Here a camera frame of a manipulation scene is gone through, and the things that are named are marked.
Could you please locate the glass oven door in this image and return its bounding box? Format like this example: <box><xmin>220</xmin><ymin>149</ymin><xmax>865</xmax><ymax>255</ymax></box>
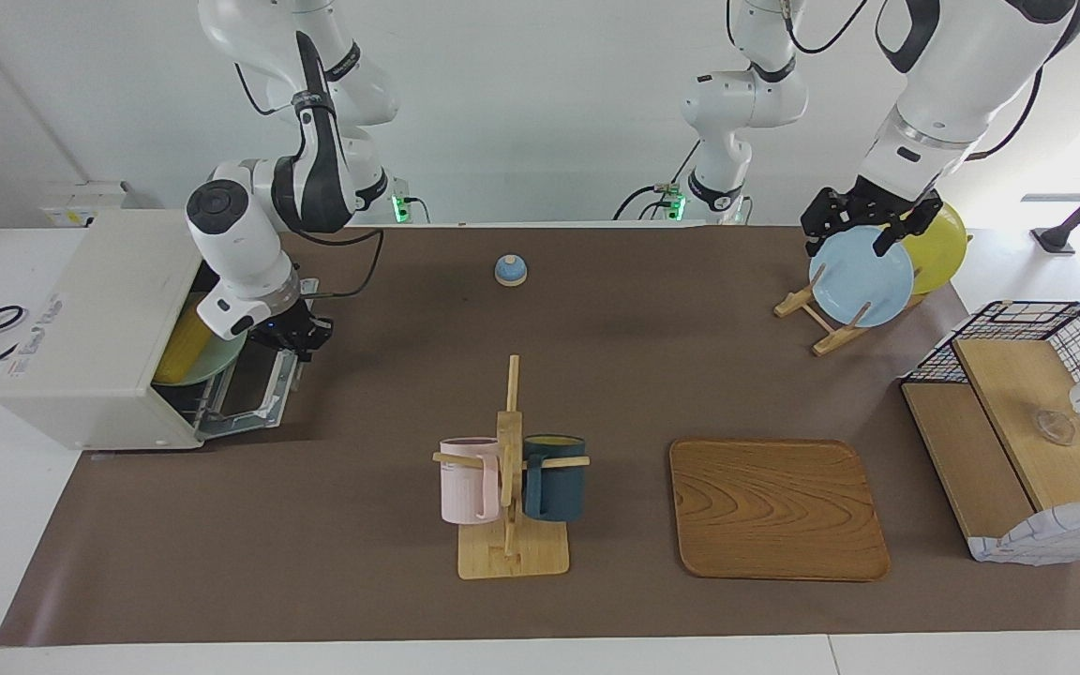
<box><xmin>195</xmin><ymin>352</ymin><xmax>305</xmax><ymax>442</ymax></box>

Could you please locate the pale green plate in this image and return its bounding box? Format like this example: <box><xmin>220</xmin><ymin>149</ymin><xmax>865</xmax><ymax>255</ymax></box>
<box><xmin>174</xmin><ymin>319</ymin><xmax>250</xmax><ymax>387</ymax></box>

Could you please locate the yellow corn cob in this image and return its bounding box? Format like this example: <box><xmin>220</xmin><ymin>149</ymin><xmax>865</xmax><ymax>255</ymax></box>
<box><xmin>154</xmin><ymin>300</ymin><xmax>213</xmax><ymax>383</ymax></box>

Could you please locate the beige toaster oven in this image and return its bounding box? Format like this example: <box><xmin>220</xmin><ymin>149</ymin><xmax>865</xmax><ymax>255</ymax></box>
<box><xmin>0</xmin><ymin>208</ymin><xmax>222</xmax><ymax>451</ymax></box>

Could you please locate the yellow plate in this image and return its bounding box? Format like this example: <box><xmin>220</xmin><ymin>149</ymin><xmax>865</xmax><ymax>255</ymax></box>
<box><xmin>898</xmin><ymin>202</ymin><xmax>969</xmax><ymax>296</ymax></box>

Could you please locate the light blue plate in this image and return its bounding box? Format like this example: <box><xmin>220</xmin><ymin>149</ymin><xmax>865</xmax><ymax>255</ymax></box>
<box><xmin>808</xmin><ymin>225</ymin><xmax>916</xmax><ymax>328</ymax></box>

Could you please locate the wooden plate rack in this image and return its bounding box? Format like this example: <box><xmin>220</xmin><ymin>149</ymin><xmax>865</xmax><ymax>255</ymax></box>
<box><xmin>774</xmin><ymin>262</ymin><xmax>925</xmax><ymax>357</ymax></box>

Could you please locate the brown table mat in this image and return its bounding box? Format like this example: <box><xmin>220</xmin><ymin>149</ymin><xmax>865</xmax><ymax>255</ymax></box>
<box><xmin>0</xmin><ymin>225</ymin><xmax>1080</xmax><ymax>648</ymax></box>

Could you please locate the wooden step shelf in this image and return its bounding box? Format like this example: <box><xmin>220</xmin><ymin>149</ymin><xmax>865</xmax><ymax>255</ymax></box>
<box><xmin>903</xmin><ymin>337</ymin><xmax>1080</xmax><ymax>540</ymax></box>

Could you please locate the pink mug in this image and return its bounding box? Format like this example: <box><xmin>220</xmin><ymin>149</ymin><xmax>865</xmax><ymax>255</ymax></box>
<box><xmin>439</xmin><ymin>437</ymin><xmax>502</xmax><ymax>525</ymax></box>

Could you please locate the small clear glass dish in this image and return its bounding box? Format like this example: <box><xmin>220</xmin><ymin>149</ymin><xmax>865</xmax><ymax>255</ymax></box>
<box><xmin>1032</xmin><ymin>408</ymin><xmax>1077</xmax><ymax>446</ymax></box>

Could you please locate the wooden serving tray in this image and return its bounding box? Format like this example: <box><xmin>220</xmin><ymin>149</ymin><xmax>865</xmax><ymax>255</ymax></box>
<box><xmin>669</xmin><ymin>438</ymin><xmax>891</xmax><ymax>582</ymax></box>

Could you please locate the dark blue mug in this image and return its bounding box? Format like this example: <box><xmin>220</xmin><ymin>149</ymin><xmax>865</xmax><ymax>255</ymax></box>
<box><xmin>523</xmin><ymin>434</ymin><xmax>588</xmax><ymax>523</ymax></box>

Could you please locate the wooden mug tree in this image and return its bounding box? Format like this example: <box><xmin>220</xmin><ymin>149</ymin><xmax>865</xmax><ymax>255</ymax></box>
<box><xmin>432</xmin><ymin>354</ymin><xmax>591</xmax><ymax>580</ymax></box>

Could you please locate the wooden shelf box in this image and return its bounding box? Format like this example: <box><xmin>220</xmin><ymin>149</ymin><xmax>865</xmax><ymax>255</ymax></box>
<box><xmin>967</xmin><ymin>494</ymin><xmax>1080</xmax><ymax>565</ymax></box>

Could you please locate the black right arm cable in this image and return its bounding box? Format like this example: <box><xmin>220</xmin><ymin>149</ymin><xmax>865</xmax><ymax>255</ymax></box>
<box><xmin>235</xmin><ymin>61</ymin><xmax>383</xmax><ymax>301</ymax></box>

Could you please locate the black arm base cable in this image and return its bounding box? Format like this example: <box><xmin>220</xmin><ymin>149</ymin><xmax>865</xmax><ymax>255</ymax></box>
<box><xmin>613</xmin><ymin>141</ymin><xmax>700</xmax><ymax>221</ymax></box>

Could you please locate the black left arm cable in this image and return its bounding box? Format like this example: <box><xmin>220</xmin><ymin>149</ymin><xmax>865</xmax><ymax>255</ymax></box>
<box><xmin>788</xmin><ymin>0</ymin><xmax>1043</xmax><ymax>160</ymax></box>

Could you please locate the white wall socket box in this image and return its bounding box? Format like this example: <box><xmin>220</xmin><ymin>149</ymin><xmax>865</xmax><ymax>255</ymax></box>
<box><xmin>38</xmin><ymin>181</ymin><xmax>128</xmax><ymax>229</ymax></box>

